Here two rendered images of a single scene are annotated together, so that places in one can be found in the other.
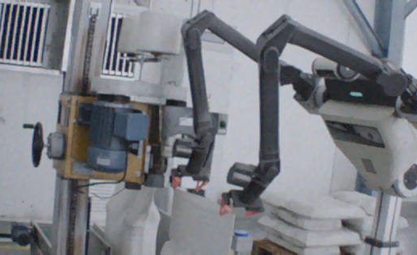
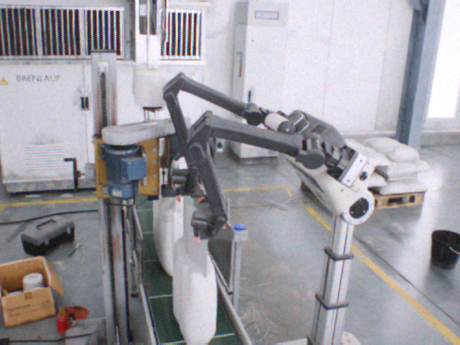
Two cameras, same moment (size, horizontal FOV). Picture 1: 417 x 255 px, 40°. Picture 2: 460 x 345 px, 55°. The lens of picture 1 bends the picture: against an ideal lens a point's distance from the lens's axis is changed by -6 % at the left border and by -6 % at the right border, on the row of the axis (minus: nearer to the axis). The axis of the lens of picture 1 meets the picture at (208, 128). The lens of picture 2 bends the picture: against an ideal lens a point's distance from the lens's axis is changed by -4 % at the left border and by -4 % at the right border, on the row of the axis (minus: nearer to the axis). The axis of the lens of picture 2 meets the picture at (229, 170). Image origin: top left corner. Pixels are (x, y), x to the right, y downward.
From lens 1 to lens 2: 75 cm
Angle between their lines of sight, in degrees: 18
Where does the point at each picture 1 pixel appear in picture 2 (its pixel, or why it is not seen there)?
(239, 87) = (297, 50)
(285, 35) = (204, 133)
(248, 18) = not seen: outside the picture
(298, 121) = (346, 72)
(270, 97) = (206, 173)
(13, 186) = not seen: hidden behind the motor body
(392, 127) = (327, 180)
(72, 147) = (100, 176)
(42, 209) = not seen: hidden behind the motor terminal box
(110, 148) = (121, 183)
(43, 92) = (128, 78)
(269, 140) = (214, 200)
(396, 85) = (314, 162)
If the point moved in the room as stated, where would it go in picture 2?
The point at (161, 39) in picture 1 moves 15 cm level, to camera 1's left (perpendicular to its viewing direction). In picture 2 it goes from (150, 97) to (119, 95)
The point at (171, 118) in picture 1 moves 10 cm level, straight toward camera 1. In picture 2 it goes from (176, 146) to (172, 150)
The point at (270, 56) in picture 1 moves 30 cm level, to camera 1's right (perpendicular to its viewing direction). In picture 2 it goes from (194, 150) to (288, 159)
